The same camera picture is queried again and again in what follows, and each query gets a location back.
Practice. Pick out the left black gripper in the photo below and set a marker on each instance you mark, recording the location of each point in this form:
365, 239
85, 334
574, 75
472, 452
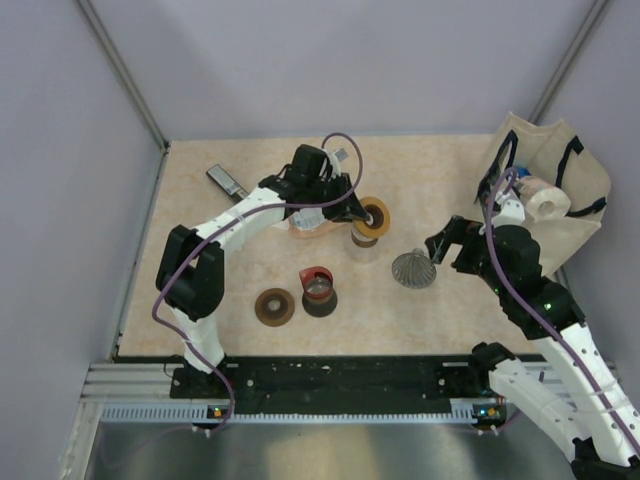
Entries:
351, 211

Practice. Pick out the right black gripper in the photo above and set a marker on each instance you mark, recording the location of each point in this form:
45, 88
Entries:
469, 234

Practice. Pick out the clear ribbed glass dripper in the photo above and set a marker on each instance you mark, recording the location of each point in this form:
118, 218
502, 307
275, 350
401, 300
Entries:
414, 269

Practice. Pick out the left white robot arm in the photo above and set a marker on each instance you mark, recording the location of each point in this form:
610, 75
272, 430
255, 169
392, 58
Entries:
191, 274

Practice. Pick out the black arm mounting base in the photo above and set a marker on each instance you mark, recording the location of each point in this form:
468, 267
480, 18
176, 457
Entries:
336, 385

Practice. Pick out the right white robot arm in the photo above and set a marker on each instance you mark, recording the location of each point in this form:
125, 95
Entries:
597, 426

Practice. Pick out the clear glass carafe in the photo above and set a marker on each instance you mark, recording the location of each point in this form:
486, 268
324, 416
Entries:
360, 248

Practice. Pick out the pink liquid bottle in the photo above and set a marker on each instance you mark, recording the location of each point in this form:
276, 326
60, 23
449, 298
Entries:
311, 223

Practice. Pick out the red rimmed glass carafe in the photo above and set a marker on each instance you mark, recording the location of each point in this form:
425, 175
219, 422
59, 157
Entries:
319, 298

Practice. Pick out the white paper roll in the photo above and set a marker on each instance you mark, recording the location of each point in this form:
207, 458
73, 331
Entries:
549, 203

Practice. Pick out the black toothpaste box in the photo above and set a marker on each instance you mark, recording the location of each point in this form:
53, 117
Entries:
222, 179

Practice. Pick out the beige canvas tote bag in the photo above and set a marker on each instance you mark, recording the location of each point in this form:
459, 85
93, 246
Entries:
556, 155

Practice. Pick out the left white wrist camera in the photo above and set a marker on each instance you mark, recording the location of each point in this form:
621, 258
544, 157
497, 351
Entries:
336, 157

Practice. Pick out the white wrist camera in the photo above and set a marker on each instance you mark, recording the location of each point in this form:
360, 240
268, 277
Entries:
336, 157
507, 211

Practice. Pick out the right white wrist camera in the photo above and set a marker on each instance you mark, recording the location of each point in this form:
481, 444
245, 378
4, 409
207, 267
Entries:
507, 211

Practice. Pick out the white slotted cable duct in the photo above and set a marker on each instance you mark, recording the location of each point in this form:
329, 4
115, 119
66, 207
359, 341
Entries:
455, 413

